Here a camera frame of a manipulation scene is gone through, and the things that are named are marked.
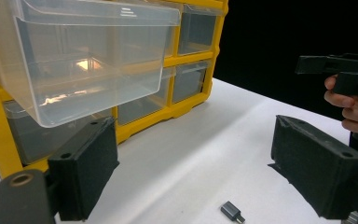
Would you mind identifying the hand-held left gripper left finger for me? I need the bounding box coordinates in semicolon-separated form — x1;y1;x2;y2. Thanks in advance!
47;116;120;222

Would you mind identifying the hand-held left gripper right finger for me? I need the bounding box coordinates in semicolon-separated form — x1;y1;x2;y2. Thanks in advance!
268;114;358;220

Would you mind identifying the small grey plug adapter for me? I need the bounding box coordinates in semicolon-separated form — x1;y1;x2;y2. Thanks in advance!
220;201;247;224

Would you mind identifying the large clear plastic drawer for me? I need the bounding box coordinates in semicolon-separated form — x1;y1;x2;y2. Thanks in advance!
0;0;182;129

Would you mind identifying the small clear plastic drawer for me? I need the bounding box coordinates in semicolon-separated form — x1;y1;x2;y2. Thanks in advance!
177;4;225;57
117;66;177;126
3;100;115;166
171;60;212;105

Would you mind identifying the yellow plastic drawer cabinet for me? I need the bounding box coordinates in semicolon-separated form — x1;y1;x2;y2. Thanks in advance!
0;0;230;180

